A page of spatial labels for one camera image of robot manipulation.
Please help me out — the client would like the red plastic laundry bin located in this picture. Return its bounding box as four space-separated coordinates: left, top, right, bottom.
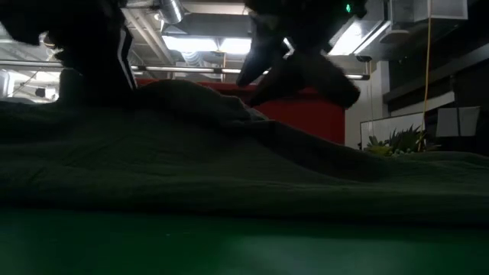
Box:
135 78 347 145

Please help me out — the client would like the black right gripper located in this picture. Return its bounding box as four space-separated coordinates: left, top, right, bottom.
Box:
235 0 362 110

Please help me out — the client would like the dark green garment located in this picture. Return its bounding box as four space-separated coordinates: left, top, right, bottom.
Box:
0 79 489 227

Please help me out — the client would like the green table mat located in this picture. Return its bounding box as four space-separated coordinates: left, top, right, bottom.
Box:
0 205 489 275

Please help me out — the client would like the yellow hanging cord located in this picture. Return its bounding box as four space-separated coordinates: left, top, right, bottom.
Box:
418 17 432 152

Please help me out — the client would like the small potted artificial plant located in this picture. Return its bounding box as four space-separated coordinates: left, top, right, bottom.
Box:
362 125 440 157

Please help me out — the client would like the smooth silver ventilation duct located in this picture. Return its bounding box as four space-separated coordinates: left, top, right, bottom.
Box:
154 0 185 24

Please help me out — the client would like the long ceiling light bar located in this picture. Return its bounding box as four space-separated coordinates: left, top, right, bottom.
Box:
0 60 371 81

